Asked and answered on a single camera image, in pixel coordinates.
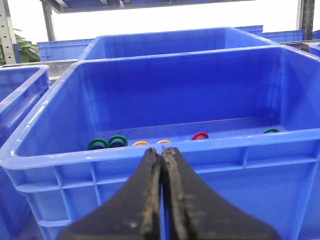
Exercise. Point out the green push button far right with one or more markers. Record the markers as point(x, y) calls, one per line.
point(271, 130)

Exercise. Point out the steel rack upright post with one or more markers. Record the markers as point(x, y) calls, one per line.
point(7, 35)

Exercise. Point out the blue crate front left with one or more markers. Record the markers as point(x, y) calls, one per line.
point(233, 95)

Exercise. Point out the green push button far left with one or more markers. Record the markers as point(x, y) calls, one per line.
point(98, 143)

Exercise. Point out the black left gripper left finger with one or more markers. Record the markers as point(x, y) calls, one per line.
point(132, 213)

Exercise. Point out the green plant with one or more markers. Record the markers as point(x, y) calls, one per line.
point(28, 52)

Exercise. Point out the blue crate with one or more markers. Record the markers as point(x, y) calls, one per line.
point(20, 89)
point(170, 42)
point(233, 95)

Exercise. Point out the blue crate rear left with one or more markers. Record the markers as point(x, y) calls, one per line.
point(170, 42)

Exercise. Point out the blue crate far right edge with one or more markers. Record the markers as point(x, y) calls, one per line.
point(314, 49)

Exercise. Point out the blue crate front right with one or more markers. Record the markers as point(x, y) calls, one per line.
point(20, 89)

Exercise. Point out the green push button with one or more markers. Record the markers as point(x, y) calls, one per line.
point(271, 130)
point(98, 143)
point(117, 141)

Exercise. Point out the yellow push button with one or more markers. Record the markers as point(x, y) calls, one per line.
point(139, 143)
point(163, 141)

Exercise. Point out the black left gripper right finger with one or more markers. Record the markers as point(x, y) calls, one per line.
point(194, 211)

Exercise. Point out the red push button left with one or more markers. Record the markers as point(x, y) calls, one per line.
point(200, 135)

